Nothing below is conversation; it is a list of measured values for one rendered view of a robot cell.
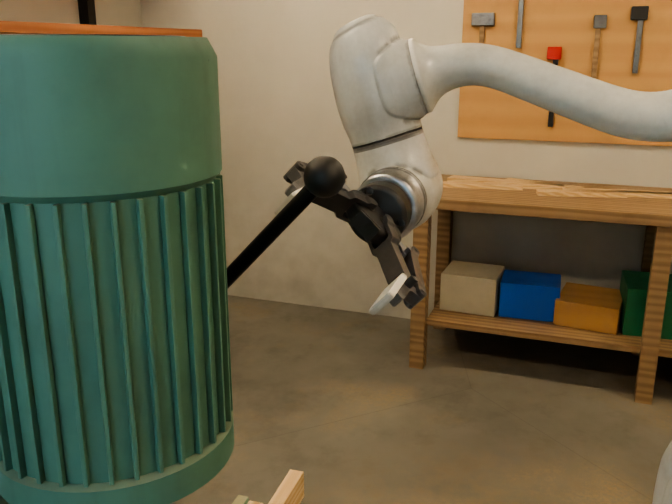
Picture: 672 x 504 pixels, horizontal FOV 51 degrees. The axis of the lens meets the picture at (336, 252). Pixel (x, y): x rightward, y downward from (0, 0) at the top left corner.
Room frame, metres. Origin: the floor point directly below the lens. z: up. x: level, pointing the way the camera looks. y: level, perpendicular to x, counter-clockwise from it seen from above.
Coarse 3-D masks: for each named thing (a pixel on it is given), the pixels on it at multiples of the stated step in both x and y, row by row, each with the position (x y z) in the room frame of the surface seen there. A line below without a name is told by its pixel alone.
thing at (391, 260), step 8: (384, 216) 0.81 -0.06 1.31; (384, 224) 0.80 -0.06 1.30; (392, 224) 0.80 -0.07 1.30; (392, 232) 0.78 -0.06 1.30; (392, 240) 0.77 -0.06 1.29; (376, 248) 0.78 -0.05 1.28; (384, 248) 0.77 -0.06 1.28; (392, 248) 0.76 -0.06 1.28; (376, 256) 0.78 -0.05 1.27; (384, 256) 0.77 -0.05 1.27; (392, 256) 0.76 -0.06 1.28; (400, 256) 0.76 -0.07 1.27; (384, 264) 0.76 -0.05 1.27; (392, 264) 0.75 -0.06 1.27; (400, 264) 0.74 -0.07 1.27; (384, 272) 0.75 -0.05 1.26; (392, 272) 0.74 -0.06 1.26; (400, 272) 0.73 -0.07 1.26; (408, 272) 0.74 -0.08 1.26; (392, 280) 0.73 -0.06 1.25; (408, 280) 0.72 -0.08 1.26; (416, 280) 0.71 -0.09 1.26
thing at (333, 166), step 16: (320, 160) 0.57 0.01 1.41; (336, 160) 0.58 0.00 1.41; (304, 176) 0.58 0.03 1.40; (320, 176) 0.57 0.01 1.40; (336, 176) 0.57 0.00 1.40; (304, 192) 0.58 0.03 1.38; (320, 192) 0.57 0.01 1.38; (336, 192) 0.57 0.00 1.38; (288, 208) 0.58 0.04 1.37; (304, 208) 0.58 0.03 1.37; (272, 224) 0.59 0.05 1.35; (288, 224) 0.59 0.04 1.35; (256, 240) 0.59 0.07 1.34; (272, 240) 0.59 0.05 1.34; (240, 256) 0.60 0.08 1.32; (256, 256) 0.60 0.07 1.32; (240, 272) 0.60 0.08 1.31
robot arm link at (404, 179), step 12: (384, 168) 0.92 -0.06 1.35; (396, 168) 0.92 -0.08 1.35; (372, 180) 0.88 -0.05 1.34; (384, 180) 0.88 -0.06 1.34; (396, 180) 0.87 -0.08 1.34; (408, 180) 0.88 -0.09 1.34; (408, 192) 0.87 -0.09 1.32; (420, 192) 0.89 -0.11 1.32; (420, 204) 0.88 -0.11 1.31; (420, 216) 0.89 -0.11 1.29; (408, 228) 0.87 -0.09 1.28
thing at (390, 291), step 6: (402, 276) 0.71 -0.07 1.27; (396, 282) 0.69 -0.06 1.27; (402, 282) 0.70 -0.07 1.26; (390, 288) 0.67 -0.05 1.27; (396, 288) 0.67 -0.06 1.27; (384, 294) 0.67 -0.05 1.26; (390, 294) 0.65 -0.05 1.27; (378, 300) 0.67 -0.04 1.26; (384, 300) 0.65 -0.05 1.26; (390, 300) 0.65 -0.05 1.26; (372, 306) 0.66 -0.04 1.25; (378, 306) 0.66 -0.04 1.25; (372, 312) 0.66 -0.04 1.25
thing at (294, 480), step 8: (288, 472) 0.85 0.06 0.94; (296, 472) 0.85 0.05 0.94; (288, 480) 0.83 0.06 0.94; (296, 480) 0.83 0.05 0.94; (280, 488) 0.81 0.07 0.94; (288, 488) 0.81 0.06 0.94; (296, 488) 0.82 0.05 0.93; (280, 496) 0.79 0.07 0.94; (288, 496) 0.79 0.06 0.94; (296, 496) 0.82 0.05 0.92
